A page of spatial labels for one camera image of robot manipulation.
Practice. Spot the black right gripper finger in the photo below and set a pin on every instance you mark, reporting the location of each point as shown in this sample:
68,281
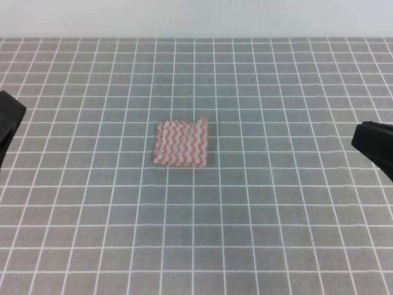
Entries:
374,140

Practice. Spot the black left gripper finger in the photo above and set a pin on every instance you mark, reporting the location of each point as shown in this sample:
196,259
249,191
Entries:
12,114

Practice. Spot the pink white wavy towel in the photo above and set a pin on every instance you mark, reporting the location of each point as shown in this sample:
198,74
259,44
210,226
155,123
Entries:
181,143

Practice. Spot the grey grid tablecloth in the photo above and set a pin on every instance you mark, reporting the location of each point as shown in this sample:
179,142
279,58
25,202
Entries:
285,204

